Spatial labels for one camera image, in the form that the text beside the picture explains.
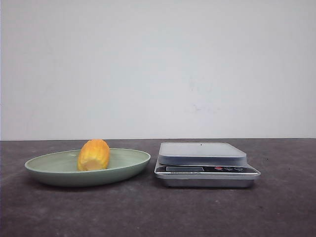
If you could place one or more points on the yellow corn cob piece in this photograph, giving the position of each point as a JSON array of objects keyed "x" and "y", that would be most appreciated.
[{"x": 94, "y": 155}]

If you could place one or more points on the silver digital kitchen scale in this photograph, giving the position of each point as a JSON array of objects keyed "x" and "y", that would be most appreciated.
[{"x": 204, "y": 164}]

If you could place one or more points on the green oval plate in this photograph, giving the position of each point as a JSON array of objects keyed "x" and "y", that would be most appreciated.
[{"x": 60, "y": 168}]

